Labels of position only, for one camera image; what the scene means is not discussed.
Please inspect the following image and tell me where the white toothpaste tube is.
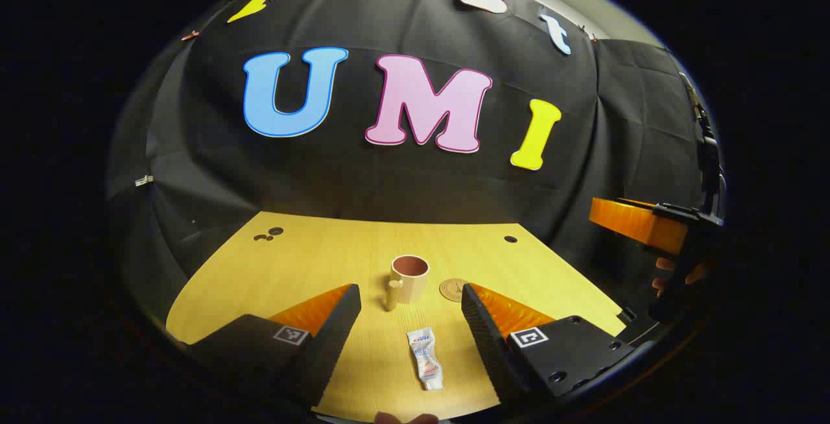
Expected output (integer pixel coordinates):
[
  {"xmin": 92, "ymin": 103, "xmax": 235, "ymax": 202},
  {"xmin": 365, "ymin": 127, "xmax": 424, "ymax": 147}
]
[{"xmin": 407, "ymin": 327, "xmax": 445, "ymax": 391}]

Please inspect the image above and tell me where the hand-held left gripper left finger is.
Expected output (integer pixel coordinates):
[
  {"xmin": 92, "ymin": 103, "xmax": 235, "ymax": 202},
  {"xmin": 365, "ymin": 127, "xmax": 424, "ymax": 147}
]
[{"xmin": 188, "ymin": 283, "xmax": 362, "ymax": 408}]

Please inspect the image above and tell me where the wooden desktop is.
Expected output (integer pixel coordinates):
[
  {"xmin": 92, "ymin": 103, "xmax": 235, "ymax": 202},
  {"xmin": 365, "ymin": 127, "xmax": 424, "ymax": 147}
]
[{"xmin": 165, "ymin": 211, "xmax": 626, "ymax": 423}]

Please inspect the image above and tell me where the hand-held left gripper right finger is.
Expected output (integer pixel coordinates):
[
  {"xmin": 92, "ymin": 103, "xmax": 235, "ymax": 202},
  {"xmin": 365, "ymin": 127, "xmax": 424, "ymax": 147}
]
[{"xmin": 461, "ymin": 283, "xmax": 636, "ymax": 405}]

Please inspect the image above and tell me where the round brown coaster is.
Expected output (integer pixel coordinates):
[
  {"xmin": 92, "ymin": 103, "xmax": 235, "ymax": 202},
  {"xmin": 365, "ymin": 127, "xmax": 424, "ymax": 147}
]
[{"xmin": 439, "ymin": 278, "xmax": 471, "ymax": 302}]

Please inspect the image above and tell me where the beige cup with pink inside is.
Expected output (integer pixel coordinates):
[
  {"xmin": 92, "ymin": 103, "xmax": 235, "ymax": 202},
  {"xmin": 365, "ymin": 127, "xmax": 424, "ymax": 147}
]
[{"xmin": 387, "ymin": 255, "xmax": 431, "ymax": 312}]

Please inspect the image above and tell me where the black backdrop cloth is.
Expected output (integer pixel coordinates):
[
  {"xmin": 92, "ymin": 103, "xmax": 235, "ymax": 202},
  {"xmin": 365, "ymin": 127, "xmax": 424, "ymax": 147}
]
[{"xmin": 107, "ymin": 0, "xmax": 720, "ymax": 347}]

